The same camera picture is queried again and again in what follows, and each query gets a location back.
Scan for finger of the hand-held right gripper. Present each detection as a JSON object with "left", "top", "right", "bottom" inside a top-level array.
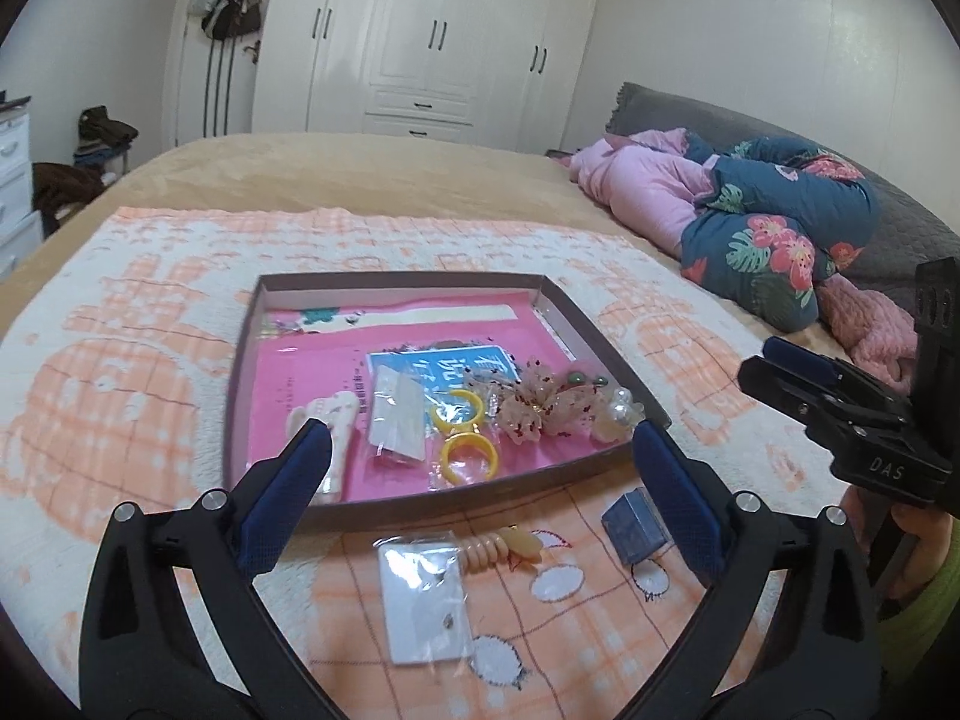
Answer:
[
  {"left": 761, "top": 336, "right": 912, "bottom": 415},
  {"left": 739, "top": 356, "right": 902, "bottom": 455}
]

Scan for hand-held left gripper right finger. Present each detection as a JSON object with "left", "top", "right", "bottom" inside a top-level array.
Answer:
[{"left": 632, "top": 420, "right": 878, "bottom": 720}]

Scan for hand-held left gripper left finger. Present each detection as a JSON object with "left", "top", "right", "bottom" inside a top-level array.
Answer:
[{"left": 79, "top": 414, "right": 335, "bottom": 720}]

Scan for small blue box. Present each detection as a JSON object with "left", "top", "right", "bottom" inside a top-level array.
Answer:
[{"left": 600, "top": 487, "right": 670, "bottom": 565}]

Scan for white claw hair clip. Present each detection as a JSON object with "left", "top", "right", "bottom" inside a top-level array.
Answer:
[{"left": 289, "top": 390, "right": 365, "bottom": 503}]

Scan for pearl bead hair clip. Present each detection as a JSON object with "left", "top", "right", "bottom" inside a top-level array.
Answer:
[{"left": 589, "top": 384, "right": 647, "bottom": 442}]

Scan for brown cardboard tray box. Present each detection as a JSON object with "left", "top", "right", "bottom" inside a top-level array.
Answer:
[{"left": 223, "top": 270, "right": 672, "bottom": 533}]

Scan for clear plastic packet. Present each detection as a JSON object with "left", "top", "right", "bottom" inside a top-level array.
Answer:
[{"left": 364, "top": 364, "right": 428, "bottom": 470}]

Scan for peach plastic hair clip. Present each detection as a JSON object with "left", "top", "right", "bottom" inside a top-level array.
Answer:
[{"left": 504, "top": 525, "right": 542, "bottom": 562}]

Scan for clear packet with white card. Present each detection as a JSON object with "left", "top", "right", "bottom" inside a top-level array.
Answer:
[{"left": 375, "top": 532, "right": 477, "bottom": 667}]

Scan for yellow ring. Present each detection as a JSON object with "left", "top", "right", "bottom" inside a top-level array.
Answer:
[
  {"left": 429, "top": 388, "right": 485, "bottom": 432},
  {"left": 439, "top": 433, "right": 502, "bottom": 482}
]

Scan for dotted organza bow clip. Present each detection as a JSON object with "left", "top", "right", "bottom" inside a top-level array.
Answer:
[{"left": 465, "top": 356, "right": 601, "bottom": 447}]

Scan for person's right forearm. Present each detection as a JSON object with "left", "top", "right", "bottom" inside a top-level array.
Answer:
[{"left": 874, "top": 562, "right": 960, "bottom": 720}]

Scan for person's right hand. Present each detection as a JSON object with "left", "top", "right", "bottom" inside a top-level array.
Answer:
[{"left": 891, "top": 510, "right": 952, "bottom": 610}]

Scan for pink fuzzy blanket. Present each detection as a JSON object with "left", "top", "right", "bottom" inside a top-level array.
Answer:
[{"left": 817, "top": 274, "right": 920, "bottom": 391}]

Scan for blue floral quilt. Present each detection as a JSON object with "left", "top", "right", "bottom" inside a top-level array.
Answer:
[{"left": 679, "top": 136, "right": 880, "bottom": 332}]

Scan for orange white printed blanket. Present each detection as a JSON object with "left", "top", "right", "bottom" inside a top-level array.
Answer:
[{"left": 0, "top": 206, "right": 886, "bottom": 720}]

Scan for pink quilt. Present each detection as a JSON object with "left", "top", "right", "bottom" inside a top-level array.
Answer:
[{"left": 566, "top": 127, "right": 725, "bottom": 256}]

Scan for tan bed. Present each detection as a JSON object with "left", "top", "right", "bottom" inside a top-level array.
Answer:
[{"left": 0, "top": 131, "right": 960, "bottom": 511}]

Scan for dark clothes pile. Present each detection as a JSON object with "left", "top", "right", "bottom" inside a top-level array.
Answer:
[{"left": 30, "top": 105, "right": 140, "bottom": 222}]

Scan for white drawer cabinet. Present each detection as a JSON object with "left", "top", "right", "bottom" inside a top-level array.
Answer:
[{"left": 0, "top": 97, "right": 46, "bottom": 278}]

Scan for white door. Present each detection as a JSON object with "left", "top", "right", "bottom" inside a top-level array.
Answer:
[{"left": 161, "top": 0, "right": 282, "bottom": 151}]

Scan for white glossy wardrobe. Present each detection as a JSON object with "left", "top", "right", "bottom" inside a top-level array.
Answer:
[{"left": 251, "top": 0, "right": 605, "bottom": 155}]

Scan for hanging dark bags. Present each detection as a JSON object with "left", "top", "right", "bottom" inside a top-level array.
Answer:
[{"left": 187, "top": 0, "right": 263, "bottom": 42}]

